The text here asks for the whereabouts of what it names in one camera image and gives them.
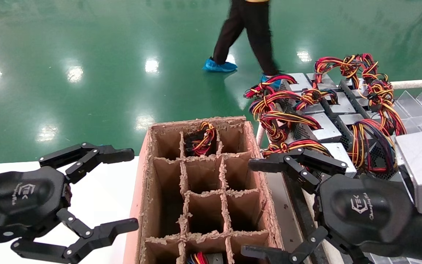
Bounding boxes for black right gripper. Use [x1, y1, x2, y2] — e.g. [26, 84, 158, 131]
[319, 174, 422, 258]

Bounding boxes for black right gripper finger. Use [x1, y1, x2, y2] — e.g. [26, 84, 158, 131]
[249, 148, 348, 194]
[240, 225, 374, 264]

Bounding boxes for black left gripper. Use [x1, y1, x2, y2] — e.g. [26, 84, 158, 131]
[0, 143, 139, 264]

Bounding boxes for brown cardboard box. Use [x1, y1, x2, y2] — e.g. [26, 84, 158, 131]
[123, 116, 285, 264]

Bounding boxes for black foam strip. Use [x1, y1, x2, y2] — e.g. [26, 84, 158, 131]
[282, 170, 329, 264]

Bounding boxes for cardboard divider grid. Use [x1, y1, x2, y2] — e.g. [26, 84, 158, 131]
[152, 141, 270, 264]

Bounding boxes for blue shoe cover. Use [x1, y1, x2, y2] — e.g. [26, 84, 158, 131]
[202, 57, 238, 73]
[260, 74, 282, 89]

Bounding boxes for clear acrylic compartment tray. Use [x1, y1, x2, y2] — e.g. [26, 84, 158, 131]
[343, 88, 422, 264]

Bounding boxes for person's black trousers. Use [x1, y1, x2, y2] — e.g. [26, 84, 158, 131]
[213, 0, 279, 76]

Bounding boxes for red yellow blue wire bundle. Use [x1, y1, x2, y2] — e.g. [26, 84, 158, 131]
[187, 252, 210, 264]
[348, 120, 397, 173]

